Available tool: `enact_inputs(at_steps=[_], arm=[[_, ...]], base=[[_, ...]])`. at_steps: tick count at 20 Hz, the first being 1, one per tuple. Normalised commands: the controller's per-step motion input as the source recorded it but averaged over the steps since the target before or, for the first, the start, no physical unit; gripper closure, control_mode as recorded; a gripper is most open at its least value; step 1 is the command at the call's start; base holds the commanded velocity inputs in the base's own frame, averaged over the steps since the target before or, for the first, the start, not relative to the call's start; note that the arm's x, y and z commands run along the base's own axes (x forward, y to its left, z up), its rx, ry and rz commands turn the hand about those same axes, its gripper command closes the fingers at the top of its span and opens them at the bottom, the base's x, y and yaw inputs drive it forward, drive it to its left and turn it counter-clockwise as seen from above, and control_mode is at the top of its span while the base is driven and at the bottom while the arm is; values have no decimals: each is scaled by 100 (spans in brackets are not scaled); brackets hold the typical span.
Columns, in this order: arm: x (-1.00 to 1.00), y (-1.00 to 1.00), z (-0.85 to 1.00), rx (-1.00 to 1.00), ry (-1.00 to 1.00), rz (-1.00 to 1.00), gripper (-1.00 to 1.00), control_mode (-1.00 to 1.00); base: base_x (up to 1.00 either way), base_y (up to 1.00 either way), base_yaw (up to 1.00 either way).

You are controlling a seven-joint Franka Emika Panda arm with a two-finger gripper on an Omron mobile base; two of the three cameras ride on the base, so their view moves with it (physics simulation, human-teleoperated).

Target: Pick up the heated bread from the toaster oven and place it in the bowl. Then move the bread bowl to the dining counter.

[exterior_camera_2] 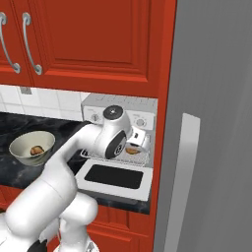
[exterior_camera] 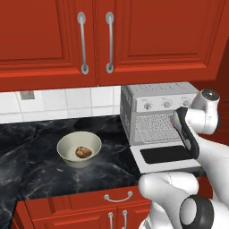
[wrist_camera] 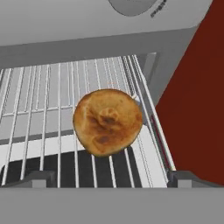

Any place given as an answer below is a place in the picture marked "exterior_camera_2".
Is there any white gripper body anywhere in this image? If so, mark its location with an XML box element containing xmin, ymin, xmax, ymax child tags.
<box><xmin>126</xmin><ymin>130</ymin><xmax>150</xmax><ymax>151</ymax></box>

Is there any toasted brown bread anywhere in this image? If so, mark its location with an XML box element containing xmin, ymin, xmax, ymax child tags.
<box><xmin>125</xmin><ymin>146</ymin><xmax>142</xmax><ymax>156</ymax></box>

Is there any white toaster oven door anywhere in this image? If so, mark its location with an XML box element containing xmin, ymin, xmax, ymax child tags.
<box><xmin>74</xmin><ymin>157</ymin><xmax>155</xmax><ymax>203</ymax></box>

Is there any white toaster oven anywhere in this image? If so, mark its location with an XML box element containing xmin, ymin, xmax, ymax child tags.
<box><xmin>74</xmin><ymin>93</ymin><xmax>158</xmax><ymax>203</ymax></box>

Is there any brown bread piece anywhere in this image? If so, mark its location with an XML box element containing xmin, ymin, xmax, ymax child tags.
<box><xmin>30</xmin><ymin>145</ymin><xmax>45</xmax><ymax>157</ymax></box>

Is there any pale green bowl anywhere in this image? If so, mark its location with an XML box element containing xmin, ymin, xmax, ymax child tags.
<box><xmin>8</xmin><ymin>130</ymin><xmax>56</xmax><ymax>167</ymax></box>

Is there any red cupboard side panel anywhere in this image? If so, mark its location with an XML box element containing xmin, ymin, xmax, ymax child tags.
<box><xmin>149</xmin><ymin>0</ymin><xmax>178</xmax><ymax>252</ymax></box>

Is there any red base cupboard drawer front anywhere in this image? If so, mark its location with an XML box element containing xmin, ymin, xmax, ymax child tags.
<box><xmin>94</xmin><ymin>204</ymin><xmax>155</xmax><ymax>237</ymax></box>

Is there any grey fridge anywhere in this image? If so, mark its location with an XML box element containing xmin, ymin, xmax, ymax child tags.
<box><xmin>153</xmin><ymin>0</ymin><xmax>252</xmax><ymax>252</ymax></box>

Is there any red base cupboard door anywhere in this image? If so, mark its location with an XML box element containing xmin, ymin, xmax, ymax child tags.
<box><xmin>86</xmin><ymin>225</ymin><xmax>155</xmax><ymax>252</ymax></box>

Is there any wire oven rack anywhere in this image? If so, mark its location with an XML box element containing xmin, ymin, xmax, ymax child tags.
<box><xmin>80</xmin><ymin>148</ymin><xmax>151</xmax><ymax>167</ymax></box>

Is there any pale grey fridge handle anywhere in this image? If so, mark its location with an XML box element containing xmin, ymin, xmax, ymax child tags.
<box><xmin>163</xmin><ymin>112</ymin><xmax>202</xmax><ymax>252</ymax></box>

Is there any red wall cupboard door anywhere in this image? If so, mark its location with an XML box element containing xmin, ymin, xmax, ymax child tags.
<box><xmin>27</xmin><ymin>0</ymin><xmax>164</xmax><ymax>98</ymax></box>
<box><xmin>0</xmin><ymin>0</ymin><xmax>35</xmax><ymax>88</ymax></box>

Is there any curved silver cupboard handle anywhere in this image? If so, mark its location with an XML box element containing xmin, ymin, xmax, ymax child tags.
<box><xmin>0</xmin><ymin>11</ymin><xmax>22</xmax><ymax>75</ymax></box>
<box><xmin>21</xmin><ymin>12</ymin><xmax>43</xmax><ymax>76</ymax></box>

